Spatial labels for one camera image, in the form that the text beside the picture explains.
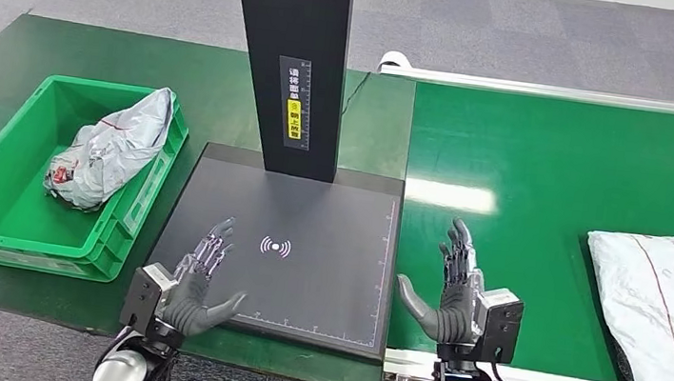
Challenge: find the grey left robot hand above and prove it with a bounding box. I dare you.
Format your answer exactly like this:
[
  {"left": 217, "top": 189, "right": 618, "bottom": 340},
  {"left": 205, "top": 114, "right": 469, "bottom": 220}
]
[{"left": 158, "top": 211, "right": 257, "bottom": 345}]

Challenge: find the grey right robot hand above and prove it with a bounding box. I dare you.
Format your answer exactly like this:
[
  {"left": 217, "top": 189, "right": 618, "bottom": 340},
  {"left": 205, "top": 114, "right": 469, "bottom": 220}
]
[{"left": 389, "top": 211, "right": 493, "bottom": 350}]

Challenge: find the white courier bag red print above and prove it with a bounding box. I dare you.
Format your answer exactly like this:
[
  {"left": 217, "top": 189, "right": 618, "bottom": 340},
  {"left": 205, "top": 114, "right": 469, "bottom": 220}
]
[
  {"left": 570, "top": 227, "right": 674, "bottom": 381},
  {"left": 41, "top": 75, "right": 178, "bottom": 220}
]

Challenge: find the black inbound scanning machine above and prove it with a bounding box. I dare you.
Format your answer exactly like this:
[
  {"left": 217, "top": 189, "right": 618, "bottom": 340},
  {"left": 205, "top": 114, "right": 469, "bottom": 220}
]
[{"left": 136, "top": 0, "right": 427, "bottom": 363}]

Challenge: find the green conveyor belt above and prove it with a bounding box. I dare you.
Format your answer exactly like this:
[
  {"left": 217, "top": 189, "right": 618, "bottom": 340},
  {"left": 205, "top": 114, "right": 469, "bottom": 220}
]
[{"left": 384, "top": 81, "right": 674, "bottom": 381}]

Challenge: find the black yellow machine label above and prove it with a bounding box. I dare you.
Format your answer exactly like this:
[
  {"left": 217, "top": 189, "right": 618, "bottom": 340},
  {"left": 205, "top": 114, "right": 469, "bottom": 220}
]
[{"left": 269, "top": 54, "right": 320, "bottom": 151}]

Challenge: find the green plastic crate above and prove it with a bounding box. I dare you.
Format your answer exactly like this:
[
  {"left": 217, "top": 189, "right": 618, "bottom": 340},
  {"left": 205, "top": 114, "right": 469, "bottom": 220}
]
[{"left": 0, "top": 68, "right": 195, "bottom": 291}]

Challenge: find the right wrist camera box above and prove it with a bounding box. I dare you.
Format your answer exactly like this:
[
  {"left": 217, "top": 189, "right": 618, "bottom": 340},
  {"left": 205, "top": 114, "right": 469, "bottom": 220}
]
[{"left": 468, "top": 285, "right": 527, "bottom": 369}]

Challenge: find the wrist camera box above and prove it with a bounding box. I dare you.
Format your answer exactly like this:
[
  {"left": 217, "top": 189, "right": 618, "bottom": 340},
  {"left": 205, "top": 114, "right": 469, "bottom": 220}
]
[
  {"left": 117, "top": 259, "right": 181, "bottom": 333},
  {"left": 468, "top": 285, "right": 527, "bottom": 369}
]

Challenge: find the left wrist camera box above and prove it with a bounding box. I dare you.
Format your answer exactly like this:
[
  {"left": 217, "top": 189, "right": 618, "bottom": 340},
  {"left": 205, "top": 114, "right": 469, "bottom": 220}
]
[{"left": 117, "top": 259, "right": 181, "bottom": 333}]

